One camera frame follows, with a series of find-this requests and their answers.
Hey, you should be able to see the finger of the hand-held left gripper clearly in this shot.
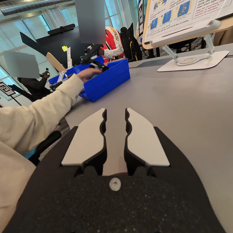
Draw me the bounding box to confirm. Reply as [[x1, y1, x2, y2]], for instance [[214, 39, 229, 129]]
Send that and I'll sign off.
[[89, 61, 110, 72]]

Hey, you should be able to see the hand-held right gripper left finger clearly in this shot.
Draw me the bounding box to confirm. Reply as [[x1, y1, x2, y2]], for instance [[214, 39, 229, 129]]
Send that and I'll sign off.
[[61, 108, 108, 176]]

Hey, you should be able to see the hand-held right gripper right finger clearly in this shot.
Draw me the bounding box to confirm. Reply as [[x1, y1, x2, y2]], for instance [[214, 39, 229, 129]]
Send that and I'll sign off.
[[124, 108, 170, 176]]

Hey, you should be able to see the blue plastic bin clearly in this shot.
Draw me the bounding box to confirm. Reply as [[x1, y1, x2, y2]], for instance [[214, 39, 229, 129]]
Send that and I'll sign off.
[[79, 56, 131, 102], [48, 64, 81, 84]]

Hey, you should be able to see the person's left forearm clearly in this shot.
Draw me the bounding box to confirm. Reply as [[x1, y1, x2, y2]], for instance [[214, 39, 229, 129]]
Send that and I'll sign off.
[[0, 73, 85, 155]]

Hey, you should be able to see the dark monitor screen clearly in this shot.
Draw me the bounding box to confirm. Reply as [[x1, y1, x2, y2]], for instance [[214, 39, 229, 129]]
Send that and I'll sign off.
[[20, 26, 92, 73]]

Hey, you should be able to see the wooden board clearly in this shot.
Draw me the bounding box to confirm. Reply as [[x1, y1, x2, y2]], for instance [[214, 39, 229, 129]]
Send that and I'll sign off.
[[45, 52, 67, 73]]

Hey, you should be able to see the black jacket with yellow trim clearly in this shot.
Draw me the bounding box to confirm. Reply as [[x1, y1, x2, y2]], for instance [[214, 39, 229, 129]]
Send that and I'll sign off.
[[120, 22, 143, 62]]

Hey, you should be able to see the black video bar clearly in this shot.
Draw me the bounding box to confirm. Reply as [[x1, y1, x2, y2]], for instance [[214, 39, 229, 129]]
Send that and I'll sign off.
[[47, 23, 76, 36]]

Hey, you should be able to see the black device with green display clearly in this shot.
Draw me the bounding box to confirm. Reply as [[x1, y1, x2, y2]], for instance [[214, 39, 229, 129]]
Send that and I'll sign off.
[[50, 82, 62, 92]]

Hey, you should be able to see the black white printed marker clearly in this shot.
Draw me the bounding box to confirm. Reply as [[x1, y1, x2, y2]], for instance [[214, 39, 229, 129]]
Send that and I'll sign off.
[[137, 0, 144, 37], [0, 82, 16, 96]]

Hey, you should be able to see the person's cream sweatshirt torso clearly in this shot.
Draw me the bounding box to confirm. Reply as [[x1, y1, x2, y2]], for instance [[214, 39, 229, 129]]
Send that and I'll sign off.
[[0, 140, 37, 226]]

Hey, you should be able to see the printed instruction sheet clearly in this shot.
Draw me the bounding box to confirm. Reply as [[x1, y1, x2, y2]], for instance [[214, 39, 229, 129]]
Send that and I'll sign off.
[[145, 0, 233, 44]]

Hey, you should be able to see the brown cardboard box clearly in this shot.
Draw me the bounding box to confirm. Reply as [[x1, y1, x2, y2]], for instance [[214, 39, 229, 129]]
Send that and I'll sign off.
[[213, 27, 233, 46]]

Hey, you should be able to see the white document stand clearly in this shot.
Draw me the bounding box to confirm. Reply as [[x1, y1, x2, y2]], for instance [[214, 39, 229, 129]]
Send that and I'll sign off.
[[142, 0, 233, 50]]

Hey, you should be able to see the white metal bracket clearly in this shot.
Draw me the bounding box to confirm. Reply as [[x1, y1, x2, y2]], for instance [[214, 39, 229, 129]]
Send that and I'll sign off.
[[58, 47, 73, 83]]

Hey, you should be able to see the silver ventilation duct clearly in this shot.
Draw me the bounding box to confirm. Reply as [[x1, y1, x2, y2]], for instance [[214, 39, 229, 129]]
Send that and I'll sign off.
[[0, 0, 77, 16]]

